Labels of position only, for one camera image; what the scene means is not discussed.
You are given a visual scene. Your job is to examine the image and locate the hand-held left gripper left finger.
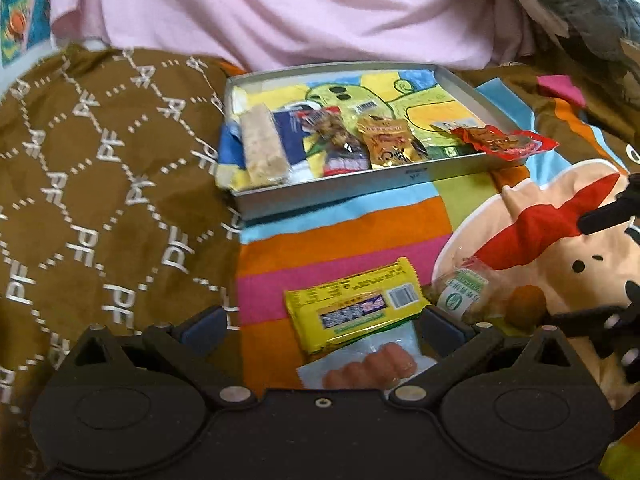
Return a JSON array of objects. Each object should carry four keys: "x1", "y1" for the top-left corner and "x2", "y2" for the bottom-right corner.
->
[{"x1": 55, "y1": 305, "x2": 256, "y2": 407}]

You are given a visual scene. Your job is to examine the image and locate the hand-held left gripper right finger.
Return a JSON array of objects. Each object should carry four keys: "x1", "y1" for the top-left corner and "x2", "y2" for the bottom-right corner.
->
[{"x1": 387, "y1": 305, "x2": 586, "y2": 406}]

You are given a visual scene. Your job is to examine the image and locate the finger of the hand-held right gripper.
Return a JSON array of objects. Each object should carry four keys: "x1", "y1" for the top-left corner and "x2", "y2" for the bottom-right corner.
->
[
  {"x1": 577, "y1": 172, "x2": 640, "y2": 238},
  {"x1": 547, "y1": 280, "x2": 640, "y2": 386}
]

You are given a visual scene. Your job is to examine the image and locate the clear packet with green label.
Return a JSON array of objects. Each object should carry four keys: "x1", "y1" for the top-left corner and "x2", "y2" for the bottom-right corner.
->
[{"x1": 431, "y1": 255, "x2": 511, "y2": 323}]

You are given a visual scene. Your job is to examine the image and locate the orange mandarin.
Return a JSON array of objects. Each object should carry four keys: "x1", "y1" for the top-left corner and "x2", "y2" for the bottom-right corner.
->
[{"x1": 507, "y1": 285, "x2": 547, "y2": 326}]

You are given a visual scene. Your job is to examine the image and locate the pink sausage packet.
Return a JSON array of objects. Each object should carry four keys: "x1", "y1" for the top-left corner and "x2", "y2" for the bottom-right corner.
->
[{"x1": 296, "y1": 321, "x2": 436, "y2": 391}]

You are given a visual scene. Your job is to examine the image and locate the yellow snack packet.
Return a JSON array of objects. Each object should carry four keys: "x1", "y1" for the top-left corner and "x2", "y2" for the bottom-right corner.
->
[{"x1": 284, "y1": 256, "x2": 432, "y2": 356}]

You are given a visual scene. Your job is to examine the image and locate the red tofu snack packet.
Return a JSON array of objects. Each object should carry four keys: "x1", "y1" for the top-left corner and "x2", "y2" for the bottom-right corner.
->
[{"x1": 450, "y1": 125, "x2": 560, "y2": 162}]

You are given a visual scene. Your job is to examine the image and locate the grey tray box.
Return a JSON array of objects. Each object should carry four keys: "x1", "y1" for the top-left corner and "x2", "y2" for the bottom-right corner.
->
[{"x1": 220, "y1": 61, "x2": 531, "y2": 222}]

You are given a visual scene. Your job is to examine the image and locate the cereal bar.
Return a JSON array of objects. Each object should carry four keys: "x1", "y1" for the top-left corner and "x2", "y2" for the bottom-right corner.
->
[{"x1": 240, "y1": 103, "x2": 292, "y2": 186}]

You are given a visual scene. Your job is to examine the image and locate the gold snack packet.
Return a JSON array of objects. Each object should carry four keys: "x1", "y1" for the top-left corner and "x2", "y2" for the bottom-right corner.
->
[{"x1": 356, "y1": 116, "x2": 430, "y2": 170}]

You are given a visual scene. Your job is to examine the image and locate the dark red snack packet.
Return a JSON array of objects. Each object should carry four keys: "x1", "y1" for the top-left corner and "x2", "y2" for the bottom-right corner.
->
[{"x1": 297, "y1": 107, "x2": 371, "y2": 177}]

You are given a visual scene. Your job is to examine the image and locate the colourful printed blanket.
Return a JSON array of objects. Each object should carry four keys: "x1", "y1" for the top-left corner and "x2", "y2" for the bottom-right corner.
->
[{"x1": 235, "y1": 60, "x2": 640, "y2": 480}]

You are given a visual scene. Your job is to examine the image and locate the brown patterned blanket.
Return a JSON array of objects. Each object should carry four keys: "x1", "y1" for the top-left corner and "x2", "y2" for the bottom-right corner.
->
[{"x1": 0, "y1": 42, "x2": 251, "y2": 461}]

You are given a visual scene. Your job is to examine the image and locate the grey patterned cloth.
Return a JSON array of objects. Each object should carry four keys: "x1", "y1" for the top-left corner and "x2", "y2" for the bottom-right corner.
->
[{"x1": 495, "y1": 0, "x2": 640, "y2": 61}]

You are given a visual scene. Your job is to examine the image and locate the blue wrapper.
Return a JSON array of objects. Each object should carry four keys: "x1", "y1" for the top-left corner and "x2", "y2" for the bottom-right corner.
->
[{"x1": 217, "y1": 107, "x2": 321, "y2": 183}]

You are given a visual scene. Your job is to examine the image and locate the pink shirt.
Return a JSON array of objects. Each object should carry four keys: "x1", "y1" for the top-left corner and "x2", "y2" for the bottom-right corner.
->
[{"x1": 25, "y1": 0, "x2": 541, "y2": 71}]

